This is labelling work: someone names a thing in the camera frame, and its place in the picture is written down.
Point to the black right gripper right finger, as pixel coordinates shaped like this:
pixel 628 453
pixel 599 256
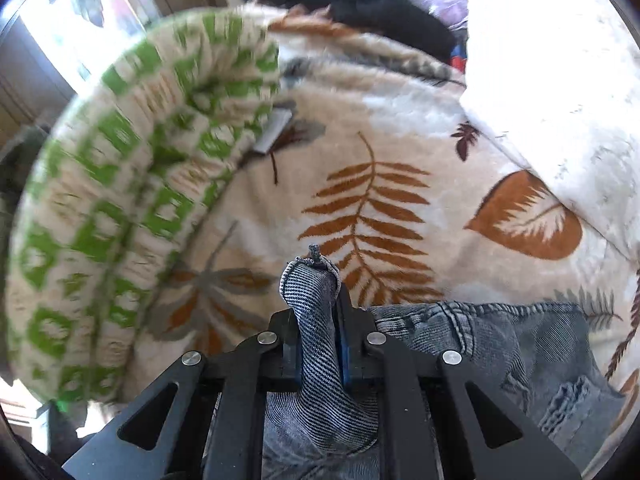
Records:
pixel 438 418

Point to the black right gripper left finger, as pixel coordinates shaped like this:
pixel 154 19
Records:
pixel 203 418

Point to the grey denim pants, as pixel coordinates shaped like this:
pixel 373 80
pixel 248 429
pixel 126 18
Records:
pixel 538 356

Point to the green white rolled quilt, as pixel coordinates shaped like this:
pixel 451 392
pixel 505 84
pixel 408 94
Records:
pixel 125 178

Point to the leaf print bed blanket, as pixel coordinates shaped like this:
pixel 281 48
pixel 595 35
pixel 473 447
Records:
pixel 380 168

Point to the white patterned pillow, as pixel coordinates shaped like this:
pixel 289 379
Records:
pixel 555 83

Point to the clear plastic bag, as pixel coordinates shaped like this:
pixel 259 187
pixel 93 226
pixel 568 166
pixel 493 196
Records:
pixel 454 14

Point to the black garment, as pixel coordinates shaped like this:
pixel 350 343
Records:
pixel 399 20

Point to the brown wooden window frame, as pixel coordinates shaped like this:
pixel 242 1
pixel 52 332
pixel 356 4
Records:
pixel 30 84

